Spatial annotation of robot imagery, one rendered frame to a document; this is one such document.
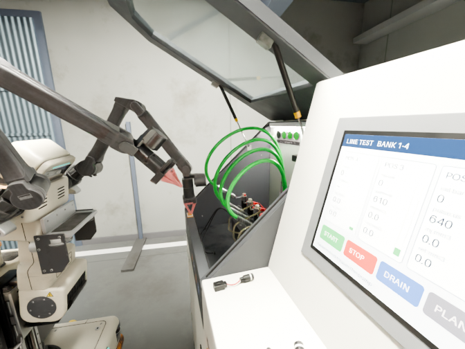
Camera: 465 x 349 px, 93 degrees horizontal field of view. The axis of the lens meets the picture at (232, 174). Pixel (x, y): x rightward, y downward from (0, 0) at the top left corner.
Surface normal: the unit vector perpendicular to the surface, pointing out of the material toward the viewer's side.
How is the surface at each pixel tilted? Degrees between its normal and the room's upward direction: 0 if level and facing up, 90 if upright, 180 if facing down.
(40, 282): 90
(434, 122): 76
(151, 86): 90
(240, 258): 90
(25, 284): 90
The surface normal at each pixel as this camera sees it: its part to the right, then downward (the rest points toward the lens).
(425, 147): -0.94, -0.16
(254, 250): 0.28, 0.21
